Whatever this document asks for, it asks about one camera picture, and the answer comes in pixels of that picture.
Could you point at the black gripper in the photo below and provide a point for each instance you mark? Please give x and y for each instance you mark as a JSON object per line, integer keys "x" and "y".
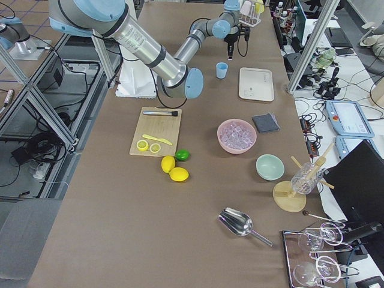
{"x": 230, "y": 38}

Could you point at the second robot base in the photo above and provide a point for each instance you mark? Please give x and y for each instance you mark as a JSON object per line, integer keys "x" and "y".
{"x": 17, "y": 40}

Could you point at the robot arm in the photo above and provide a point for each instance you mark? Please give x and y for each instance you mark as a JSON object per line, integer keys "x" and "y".
{"x": 111, "y": 19}

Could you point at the light blue plastic cup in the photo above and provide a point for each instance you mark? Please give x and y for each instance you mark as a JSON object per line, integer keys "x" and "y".
{"x": 221, "y": 70}

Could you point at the pink plastic cup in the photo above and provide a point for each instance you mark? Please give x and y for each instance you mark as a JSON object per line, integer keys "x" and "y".
{"x": 246, "y": 7}

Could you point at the yellow plastic cup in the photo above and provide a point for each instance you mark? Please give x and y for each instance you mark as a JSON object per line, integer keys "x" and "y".
{"x": 259, "y": 7}

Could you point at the clear ice cubes pile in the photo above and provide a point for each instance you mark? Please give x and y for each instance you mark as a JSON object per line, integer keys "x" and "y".
{"x": 236, "y": 135}

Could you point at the metal ice scoop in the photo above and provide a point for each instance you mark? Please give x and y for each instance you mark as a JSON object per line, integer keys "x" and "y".
{"x": 240, "y": 224}

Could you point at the beige rabbit tray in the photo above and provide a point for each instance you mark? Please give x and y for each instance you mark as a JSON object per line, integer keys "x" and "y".
{"x": 256, "y": 84}

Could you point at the grey folded cloth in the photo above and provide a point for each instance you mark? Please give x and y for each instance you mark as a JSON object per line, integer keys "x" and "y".
{"x": 266, "y": 123}

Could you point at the metal muddler black tip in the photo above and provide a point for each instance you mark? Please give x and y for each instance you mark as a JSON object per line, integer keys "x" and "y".
{"x": 160, "y": 113}

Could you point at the pink bowl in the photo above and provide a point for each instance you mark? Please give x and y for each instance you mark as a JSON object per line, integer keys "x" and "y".
{"x": 234, "y": 151}

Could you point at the wooden cutting board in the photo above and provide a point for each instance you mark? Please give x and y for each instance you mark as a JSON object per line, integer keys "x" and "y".
{"x": 166, "y": 127}

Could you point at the green lime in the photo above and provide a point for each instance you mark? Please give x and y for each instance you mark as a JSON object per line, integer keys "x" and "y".
{"x": 182, "y": 155}

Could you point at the lemon slice right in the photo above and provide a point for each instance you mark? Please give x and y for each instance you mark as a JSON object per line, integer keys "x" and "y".
{"x": 155, "y": 148}

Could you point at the lemon slice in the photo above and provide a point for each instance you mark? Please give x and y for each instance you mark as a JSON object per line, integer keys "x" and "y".
{"x": 142, "y": 145}
{"x": 155, "y": 148}

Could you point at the mint green bowl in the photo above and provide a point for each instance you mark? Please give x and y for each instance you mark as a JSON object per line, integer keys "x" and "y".
{"x": 269, "y": 167}

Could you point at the yellow lemon upper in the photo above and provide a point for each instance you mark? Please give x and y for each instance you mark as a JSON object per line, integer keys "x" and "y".
{"x": 168, "y": 163}

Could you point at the yellow lemon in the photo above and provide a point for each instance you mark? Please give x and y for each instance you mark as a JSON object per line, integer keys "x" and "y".
{"x": 168, "y": 163}
{"x": 179, "y": 174}

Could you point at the lemon slice left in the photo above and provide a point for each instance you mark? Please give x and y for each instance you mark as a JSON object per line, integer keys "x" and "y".
{"x": 142, "y": 145}

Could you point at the teach pendant upper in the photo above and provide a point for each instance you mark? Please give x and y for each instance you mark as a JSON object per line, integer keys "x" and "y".
{"x": 348, "y": 119}

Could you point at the teach pendant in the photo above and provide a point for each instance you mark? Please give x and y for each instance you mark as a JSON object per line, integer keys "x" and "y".
{"x": 348, "y": 119}
{"x": 345, "y": 144}

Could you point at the yellow lemon lower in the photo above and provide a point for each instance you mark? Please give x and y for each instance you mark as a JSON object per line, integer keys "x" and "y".
{"x": 179, "y": 174}

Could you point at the teach pendant lower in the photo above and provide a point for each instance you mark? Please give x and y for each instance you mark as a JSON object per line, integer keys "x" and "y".
{"x": 345, "y": 144}

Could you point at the clear textured glass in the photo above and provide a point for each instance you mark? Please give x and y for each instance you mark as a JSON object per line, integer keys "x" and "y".
{"x": 305, "y": 180}

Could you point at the bar spoon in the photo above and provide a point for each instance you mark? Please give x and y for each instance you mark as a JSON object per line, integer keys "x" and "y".
{"x": 306, "y": 213}

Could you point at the black monitor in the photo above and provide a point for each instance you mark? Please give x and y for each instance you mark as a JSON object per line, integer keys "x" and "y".
{"x": 358, "y": 184}

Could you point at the wine glass upper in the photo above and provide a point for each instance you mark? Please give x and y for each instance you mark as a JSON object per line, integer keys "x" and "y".
{"x": 314, "y": 239}

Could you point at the wine glass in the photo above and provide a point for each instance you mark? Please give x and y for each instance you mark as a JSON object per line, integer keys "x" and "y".
{"x": 323, "y": 271}
{"x": 314, "y": 239}

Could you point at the metal glass rack tray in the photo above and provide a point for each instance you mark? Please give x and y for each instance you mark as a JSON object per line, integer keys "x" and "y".
{"x": 294, "y": 255}

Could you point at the wine glass lower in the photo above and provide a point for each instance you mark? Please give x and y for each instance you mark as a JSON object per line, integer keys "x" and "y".
{"x": 323, "y": 271}

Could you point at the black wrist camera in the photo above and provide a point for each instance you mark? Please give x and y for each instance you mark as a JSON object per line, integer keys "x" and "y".
{"x": 245, "y": 32}

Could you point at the white wire cup rack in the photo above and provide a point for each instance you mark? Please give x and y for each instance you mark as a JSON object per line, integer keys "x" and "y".
{"x": 251, "y": 18}

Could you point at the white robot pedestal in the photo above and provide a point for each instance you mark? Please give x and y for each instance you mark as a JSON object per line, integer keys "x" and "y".
{"x": 135, "y": 79}

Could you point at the aluminium frame post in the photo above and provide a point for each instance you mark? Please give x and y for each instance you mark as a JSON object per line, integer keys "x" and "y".
{"x": 328, "y": 10}

